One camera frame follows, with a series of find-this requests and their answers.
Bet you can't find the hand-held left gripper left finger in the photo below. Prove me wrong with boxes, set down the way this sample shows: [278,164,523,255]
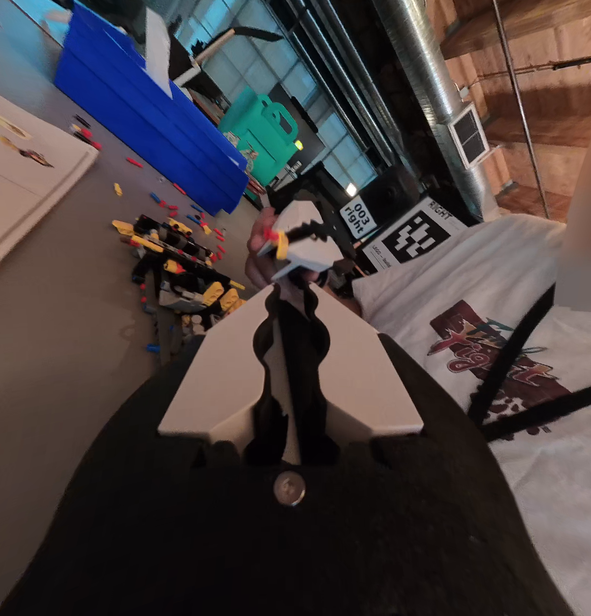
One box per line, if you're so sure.
[157,282,288,465]

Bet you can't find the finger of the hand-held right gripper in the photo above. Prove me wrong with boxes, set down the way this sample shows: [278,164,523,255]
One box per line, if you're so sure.
[270,234,345,282]
[256,198,325,259]

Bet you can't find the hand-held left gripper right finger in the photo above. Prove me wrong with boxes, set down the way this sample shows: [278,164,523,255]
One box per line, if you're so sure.
[299,282,425,465]

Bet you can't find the small yellow lego connector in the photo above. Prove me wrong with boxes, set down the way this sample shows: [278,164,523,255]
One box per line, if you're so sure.
[264,228,292,261]

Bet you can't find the lego car chassis model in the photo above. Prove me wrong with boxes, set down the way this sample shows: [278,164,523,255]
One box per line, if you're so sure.
[111,214,249,358]

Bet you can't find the lego instruction booklet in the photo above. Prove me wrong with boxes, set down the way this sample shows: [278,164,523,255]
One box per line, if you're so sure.
[0,87,100,276]

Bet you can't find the scattered small lego pieces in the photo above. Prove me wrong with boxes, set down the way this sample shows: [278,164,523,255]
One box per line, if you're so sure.
[69,113,228,263]

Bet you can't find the person's right hand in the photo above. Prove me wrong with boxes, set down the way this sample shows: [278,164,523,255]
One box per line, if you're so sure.
[243,207,288,290]

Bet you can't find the printed marker board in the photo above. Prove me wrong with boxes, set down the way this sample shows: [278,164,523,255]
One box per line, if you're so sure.
[360,196,469,276]

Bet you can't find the black flat screen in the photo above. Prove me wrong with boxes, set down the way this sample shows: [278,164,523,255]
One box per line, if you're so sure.
[269,81,327,169]

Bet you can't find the teal tote bag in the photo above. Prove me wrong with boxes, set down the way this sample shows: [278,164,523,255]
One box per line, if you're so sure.
[217,86,300,201]

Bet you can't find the white air vent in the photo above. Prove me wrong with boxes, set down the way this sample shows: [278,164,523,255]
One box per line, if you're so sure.
[447,101,491,168]

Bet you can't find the blue plastic bin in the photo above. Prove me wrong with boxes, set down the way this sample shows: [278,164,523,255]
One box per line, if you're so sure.
[54,1,249,217]

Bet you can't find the white paper slip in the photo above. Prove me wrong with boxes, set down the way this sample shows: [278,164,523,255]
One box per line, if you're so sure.
[140,6,175,100]

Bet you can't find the wire bicycle model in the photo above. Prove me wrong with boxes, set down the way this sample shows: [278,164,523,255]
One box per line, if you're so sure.
[227,132,261,166]

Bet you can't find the metal air duct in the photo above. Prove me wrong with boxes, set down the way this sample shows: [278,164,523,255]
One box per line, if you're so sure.
[372,0,499,223]

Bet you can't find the black strap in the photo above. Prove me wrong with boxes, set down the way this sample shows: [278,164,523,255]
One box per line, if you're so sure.
[468,283,591,442]

